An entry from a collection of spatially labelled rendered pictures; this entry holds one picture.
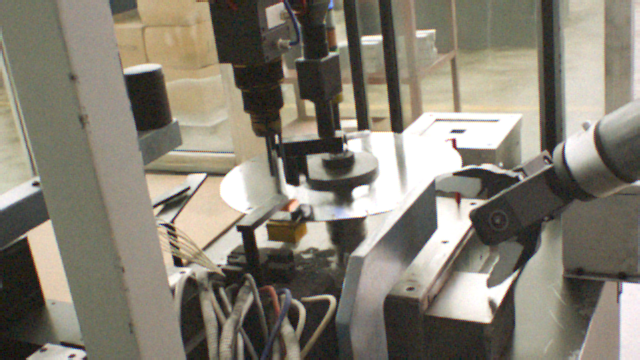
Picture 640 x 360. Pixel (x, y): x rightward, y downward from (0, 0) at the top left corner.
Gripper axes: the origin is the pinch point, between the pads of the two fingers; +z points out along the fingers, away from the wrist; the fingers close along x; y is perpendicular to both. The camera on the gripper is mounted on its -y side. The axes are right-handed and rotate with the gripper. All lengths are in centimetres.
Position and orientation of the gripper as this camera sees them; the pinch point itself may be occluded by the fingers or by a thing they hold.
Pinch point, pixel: (451, 238)
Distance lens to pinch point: 100.6
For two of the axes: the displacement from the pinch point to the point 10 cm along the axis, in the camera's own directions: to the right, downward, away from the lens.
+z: -5.4, 4.0, 7.4
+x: -5.2, -8.5, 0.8
